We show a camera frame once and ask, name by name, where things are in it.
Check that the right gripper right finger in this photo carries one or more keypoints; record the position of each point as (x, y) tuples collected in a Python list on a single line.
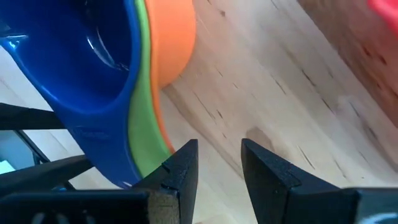
[(280, 193)]

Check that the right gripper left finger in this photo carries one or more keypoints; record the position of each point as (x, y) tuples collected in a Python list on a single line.
[(174, 186)]

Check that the green measuring cup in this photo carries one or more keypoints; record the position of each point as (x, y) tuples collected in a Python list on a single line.
[(140, 124)]

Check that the large orange measuring cup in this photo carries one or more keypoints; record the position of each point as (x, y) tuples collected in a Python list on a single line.
[(171, 40)]

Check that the indigo measuring cup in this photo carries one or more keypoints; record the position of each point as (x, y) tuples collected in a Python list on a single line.
[(77, 62)]

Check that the small red measuring cup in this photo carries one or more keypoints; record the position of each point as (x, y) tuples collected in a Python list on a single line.
[(388, 9)]

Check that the black aluminium table frame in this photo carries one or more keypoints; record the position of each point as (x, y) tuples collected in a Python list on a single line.
[(31, 116)]

